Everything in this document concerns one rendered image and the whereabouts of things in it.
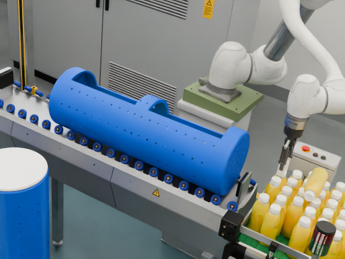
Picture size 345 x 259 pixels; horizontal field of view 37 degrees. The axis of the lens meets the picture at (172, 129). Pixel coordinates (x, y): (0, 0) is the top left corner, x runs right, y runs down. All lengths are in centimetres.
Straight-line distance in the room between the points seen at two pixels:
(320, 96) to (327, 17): 277
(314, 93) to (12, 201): 120
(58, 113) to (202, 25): 166
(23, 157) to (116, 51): 222
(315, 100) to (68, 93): 106
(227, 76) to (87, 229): 137
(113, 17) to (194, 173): 231
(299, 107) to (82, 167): 104
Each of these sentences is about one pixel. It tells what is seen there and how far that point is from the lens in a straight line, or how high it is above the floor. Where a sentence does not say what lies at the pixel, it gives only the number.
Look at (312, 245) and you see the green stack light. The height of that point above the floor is 119.
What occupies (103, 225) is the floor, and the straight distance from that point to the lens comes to 341.
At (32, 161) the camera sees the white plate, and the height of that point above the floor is 104.
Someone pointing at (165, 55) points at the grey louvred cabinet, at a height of 69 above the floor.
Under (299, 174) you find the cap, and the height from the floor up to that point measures 108.
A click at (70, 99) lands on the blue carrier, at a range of 235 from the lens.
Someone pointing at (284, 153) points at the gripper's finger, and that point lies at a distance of 211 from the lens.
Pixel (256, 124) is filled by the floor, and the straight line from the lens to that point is 469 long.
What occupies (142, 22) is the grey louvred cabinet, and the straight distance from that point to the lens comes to 403.
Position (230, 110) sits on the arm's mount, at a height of 105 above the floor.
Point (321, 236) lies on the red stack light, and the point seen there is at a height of 124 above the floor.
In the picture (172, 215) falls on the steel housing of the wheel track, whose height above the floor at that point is 80.
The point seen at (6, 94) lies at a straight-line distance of 283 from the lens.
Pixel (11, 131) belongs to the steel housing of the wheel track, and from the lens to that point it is 270.
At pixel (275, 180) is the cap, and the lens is 216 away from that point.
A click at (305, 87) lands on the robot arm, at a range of 198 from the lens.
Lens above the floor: 232
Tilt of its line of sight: 32 degrees down
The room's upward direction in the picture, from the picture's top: 8 degrees clockwise
